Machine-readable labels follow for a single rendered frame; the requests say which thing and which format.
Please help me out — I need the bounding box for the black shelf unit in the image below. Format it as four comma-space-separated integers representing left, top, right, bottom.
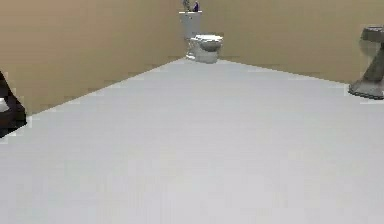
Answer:
0, 70, 28, 139

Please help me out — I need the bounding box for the grey pedestal sink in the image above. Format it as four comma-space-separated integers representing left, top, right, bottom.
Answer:
348, 25, 384, 101

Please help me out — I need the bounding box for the white toilet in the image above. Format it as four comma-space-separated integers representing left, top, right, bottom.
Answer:
178, 10, 225, 65

